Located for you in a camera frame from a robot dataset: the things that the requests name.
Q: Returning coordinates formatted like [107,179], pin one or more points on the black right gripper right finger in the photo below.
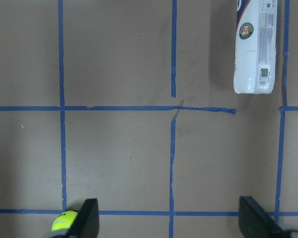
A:
[255,222]

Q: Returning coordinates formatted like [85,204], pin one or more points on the white tennis ball can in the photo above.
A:
[255,46]

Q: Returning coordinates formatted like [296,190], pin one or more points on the tennis ball near right base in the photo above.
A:
[64,220]

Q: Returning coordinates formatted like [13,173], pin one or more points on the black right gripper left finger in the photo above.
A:
[86,224]

